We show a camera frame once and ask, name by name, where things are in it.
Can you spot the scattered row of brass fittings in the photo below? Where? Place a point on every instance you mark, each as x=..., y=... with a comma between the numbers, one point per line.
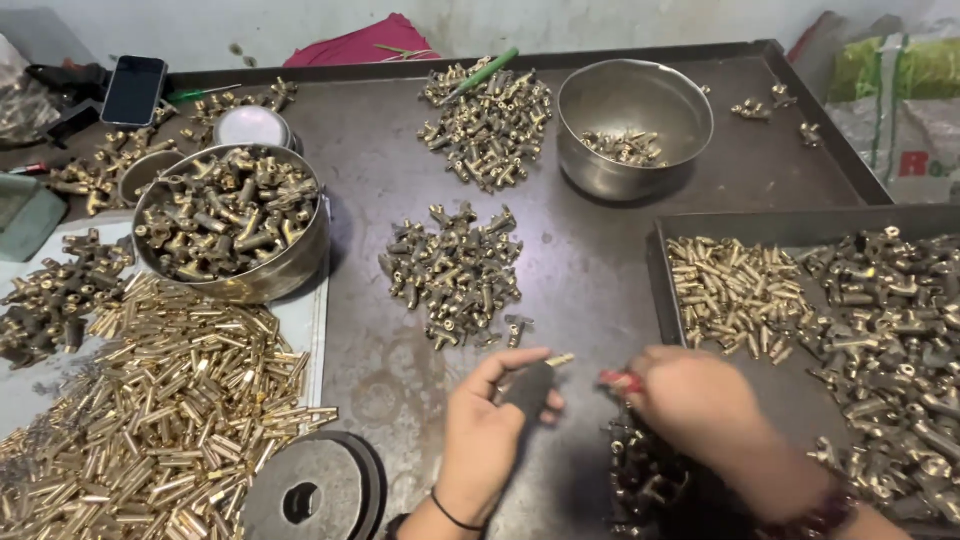
x=101, y=169

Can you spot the round silver tin lid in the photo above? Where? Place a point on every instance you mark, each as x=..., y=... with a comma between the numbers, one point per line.
x=252, y=126

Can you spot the large steel bowl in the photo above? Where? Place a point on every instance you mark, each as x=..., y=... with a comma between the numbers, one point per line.
x=247, y=281

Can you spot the dark fitting with brass tip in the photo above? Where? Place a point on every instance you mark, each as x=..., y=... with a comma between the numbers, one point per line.
x=529, y=390

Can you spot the tall heap of brass fittings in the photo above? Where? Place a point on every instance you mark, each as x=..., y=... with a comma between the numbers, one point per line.
x=487, y=131

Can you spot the flat heap of dark fittings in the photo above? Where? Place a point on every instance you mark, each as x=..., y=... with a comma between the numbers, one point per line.
x=454, y=274

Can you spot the grey-green plastic container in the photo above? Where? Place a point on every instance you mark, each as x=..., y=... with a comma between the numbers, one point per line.
x=26, y=214

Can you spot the person's left hand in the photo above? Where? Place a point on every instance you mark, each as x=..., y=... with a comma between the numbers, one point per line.
x=480, y=427

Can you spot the clear plastic bag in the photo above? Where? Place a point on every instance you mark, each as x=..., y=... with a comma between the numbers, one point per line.
x=19, y=97

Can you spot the red pen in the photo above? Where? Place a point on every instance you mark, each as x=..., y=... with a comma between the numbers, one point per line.
x=28, y=168

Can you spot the heap of fittings filling bowl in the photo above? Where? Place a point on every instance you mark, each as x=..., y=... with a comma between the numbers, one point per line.
x=229, y=214

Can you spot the black round metal disc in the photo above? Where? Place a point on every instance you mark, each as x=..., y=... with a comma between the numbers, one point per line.
x=322, y=487

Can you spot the small dark metal tray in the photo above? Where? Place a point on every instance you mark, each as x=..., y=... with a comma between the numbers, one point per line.
x=780, y=390

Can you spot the heap of fittings on sheet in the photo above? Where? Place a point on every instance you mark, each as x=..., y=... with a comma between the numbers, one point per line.
x=56, y=296

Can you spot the person's right hand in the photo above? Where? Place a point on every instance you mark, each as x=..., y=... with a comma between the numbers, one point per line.
x=697, y=405

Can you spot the few brass fittings in bowl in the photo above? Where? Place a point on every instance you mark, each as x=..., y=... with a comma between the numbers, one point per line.
x=622, y=148

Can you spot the white sheet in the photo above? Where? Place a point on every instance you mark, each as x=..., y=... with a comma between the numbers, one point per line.
x=304, y=319

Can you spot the loose group of brass fittings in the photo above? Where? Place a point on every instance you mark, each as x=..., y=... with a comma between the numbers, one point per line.
x=225, y=105

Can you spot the big heap of brass tubes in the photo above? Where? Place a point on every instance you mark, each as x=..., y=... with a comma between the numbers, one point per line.
x=172, y=420

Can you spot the black bag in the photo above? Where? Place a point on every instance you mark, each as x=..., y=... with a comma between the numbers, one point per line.
x=67, y=86

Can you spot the black smartphone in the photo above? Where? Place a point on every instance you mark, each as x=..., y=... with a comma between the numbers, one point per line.
x=133, y=90

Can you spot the large dark metal tray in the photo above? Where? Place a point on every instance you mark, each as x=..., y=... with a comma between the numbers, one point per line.
x=592, y=247

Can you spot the person's right fingers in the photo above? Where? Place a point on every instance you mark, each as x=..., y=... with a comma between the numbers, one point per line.
x=643, y=375

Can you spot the single brass fitting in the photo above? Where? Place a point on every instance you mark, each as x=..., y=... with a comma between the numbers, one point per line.
x=784, y=95
x=811, y=134
x=751, y=110

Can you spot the small heap of brass tubes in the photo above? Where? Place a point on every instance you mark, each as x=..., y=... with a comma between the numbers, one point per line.
x=731, y=296

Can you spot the thin black wristband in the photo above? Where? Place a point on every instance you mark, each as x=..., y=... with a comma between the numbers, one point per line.
x=454, y=517

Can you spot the huge heap of dark fittings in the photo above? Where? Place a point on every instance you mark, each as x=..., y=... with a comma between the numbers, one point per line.
x=892, y=352

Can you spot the wide steel bowl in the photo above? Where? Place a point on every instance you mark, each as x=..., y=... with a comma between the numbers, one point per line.
x=637, y=112

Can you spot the shadowed heap of dark fittings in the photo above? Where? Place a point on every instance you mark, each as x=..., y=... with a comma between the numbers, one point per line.
x=645, y=480

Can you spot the red cloth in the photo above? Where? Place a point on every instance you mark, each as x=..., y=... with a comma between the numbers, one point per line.
x=360, y=45

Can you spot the printed woven plastic sack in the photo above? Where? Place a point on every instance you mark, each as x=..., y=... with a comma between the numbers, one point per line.
x=892, y=112

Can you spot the heap of small grey parts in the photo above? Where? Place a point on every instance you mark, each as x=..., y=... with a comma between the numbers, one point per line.
x=52, y=420

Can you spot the small steel cup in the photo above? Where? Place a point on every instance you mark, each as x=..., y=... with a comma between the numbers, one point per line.
x=146, y=172

